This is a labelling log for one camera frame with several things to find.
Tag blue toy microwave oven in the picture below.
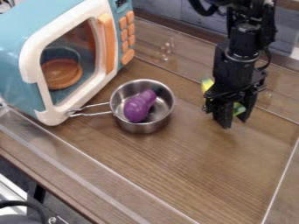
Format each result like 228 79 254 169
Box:
0 0 136 126

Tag silver metal pot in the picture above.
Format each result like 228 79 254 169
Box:
65 79 175 134

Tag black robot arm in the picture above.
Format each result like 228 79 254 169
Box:
188 0 276 129

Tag black cable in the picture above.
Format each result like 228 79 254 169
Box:
0 199 48 224

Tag yellow toy banana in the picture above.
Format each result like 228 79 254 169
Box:
200 78 247 116

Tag purple toy eggplant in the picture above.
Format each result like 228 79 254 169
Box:
124 89 156 123

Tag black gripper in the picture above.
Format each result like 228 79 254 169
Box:
203 43 267 129

